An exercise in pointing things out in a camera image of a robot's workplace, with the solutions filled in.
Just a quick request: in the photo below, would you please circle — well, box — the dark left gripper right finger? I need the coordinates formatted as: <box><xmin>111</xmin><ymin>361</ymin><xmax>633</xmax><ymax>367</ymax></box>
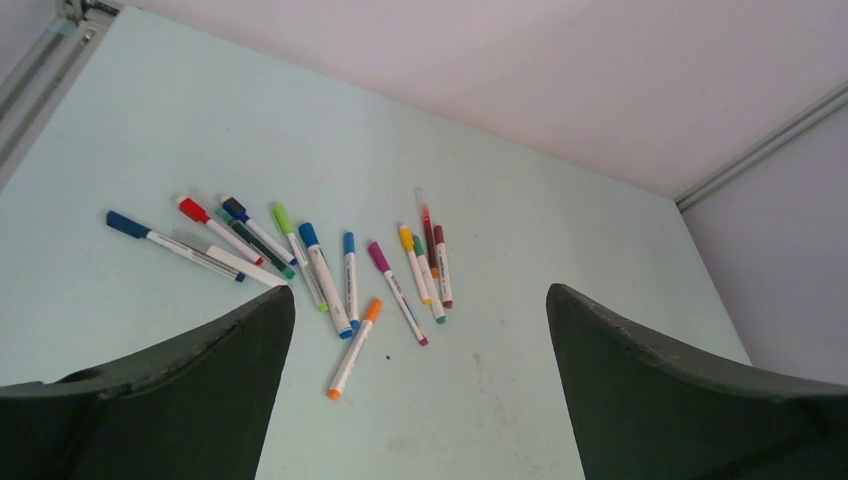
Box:
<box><xmin>546</xmin><ymin>284</ymin><xmax>847</xmax><ymax>479</ymax></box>

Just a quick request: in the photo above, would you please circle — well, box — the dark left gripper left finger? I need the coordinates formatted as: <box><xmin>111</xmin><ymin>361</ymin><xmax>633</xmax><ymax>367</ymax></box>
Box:
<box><xmin>1</xmin><ymin>287</ymin><xmax>295</xmax><ymax>479</ymax></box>

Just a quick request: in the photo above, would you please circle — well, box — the orange cap marker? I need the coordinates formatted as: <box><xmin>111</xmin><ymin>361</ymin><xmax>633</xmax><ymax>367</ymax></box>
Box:
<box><xmin>326</xmin><ymin>298</ymin><xmax>383</xmax><ymax>401</ymax></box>

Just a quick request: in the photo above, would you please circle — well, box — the brown cap marker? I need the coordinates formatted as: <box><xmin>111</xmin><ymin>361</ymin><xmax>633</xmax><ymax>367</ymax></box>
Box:
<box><xmin>434</xmin><ymin>225</ymin><xmax>453</xmax><ymax>309</ymax></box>

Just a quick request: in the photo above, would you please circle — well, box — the magenta cap marker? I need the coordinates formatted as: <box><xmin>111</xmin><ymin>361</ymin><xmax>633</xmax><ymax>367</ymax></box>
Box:
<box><xmin>367</xmin><ymin>241</ymin><xmax>429</xmax><ymax>346</ymax></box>

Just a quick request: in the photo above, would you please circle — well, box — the grey cap white marker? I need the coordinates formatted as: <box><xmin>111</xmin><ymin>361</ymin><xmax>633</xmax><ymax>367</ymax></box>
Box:
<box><xmin>172</xmin><ymin>230</ymin><xmax>289</xmax><ymax>287</ymax></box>

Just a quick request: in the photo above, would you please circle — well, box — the blue cap thick marker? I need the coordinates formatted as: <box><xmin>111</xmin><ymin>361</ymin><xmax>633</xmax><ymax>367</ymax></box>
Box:
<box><xmin>298</xmin><ymin>222</ymin><xmax>353</xmax><ymax>339</ymax></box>

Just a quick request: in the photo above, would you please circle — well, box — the dark green marker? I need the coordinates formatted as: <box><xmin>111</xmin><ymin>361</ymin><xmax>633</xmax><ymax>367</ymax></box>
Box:
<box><xmin>215</xmin><ymin>207</ymin><xmax>295</xmax><ymax>280</ymax></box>

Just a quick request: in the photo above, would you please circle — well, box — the red cap marker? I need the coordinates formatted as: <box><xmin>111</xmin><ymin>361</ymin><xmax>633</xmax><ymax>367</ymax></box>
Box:
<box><xmin>176</xmin><ymin>196</ymin><xmax>264</xmax><ymax>266</ymax></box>

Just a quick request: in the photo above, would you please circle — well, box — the navy cap marker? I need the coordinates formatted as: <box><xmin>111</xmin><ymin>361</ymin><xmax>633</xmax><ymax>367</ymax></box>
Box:
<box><xmin>220</xmin><ymin>195</ymin><xmax>298</xmax><ymax>266</ymax></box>

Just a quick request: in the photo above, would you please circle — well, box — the dark blue cap marker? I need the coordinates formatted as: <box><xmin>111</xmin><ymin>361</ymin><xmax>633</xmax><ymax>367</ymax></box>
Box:
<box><xmin>106</xmin><ymin>210</ymin><xmax>246</xmax><ymax>283</ymax></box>

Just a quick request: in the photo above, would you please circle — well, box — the light green cap marker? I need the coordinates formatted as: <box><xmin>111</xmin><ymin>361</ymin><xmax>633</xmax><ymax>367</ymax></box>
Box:
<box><xmin>271</xmin><ymin>202</ymin><xmax>329</xmax><ymax>312</ymax></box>

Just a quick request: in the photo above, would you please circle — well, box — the blue cap thin marker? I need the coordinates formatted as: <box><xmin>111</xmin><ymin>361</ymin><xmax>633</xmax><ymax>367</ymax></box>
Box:
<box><xmin>343</xmin><ymin>231</ymin><xmax>360</xmax><ymax>330</ymax></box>

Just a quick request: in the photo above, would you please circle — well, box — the green cap thin marker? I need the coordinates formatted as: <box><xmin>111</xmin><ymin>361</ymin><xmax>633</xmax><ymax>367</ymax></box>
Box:
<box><xmin>413</xmin><ymin>235</ymin><xmax>447</xmax><ymax>325</ymax></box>

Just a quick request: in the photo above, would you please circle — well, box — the yellow cap marker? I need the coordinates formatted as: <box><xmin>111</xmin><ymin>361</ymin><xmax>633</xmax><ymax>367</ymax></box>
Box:
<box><xmin>398</xmin><ymin>224</ymin><xmax>431</xmax><ymax>305</ymax></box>

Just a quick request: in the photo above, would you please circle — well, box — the aluminium frame rail left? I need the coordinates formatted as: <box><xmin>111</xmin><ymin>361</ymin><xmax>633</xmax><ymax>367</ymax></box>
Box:
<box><xmin>1</xmin><ymin>1</ymin><xmax>125</xmax><ymax>186</ymax></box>

